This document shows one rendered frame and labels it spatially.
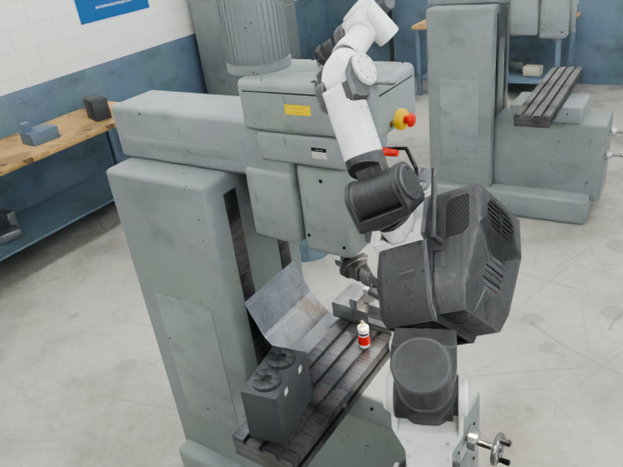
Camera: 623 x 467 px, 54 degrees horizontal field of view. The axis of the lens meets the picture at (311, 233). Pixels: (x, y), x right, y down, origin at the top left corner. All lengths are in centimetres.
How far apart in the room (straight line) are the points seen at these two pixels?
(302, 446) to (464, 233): 89
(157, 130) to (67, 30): 417
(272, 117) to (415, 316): 79
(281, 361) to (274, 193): 53
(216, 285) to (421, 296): 103
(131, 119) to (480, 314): 147
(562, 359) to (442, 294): 235
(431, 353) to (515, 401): 218
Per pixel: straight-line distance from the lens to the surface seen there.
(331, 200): 185
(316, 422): 197
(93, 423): 363
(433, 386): 117
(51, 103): 620
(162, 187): 213
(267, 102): 181
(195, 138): 210
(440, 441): 147
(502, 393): 338
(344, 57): 141
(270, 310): 233
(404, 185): 129
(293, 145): 182
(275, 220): 200
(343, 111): 135
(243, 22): 185
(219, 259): 211
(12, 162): 514
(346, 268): 200
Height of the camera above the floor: 231
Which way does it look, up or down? 28 degrees down
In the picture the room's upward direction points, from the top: 8 degrees counter-clockwise
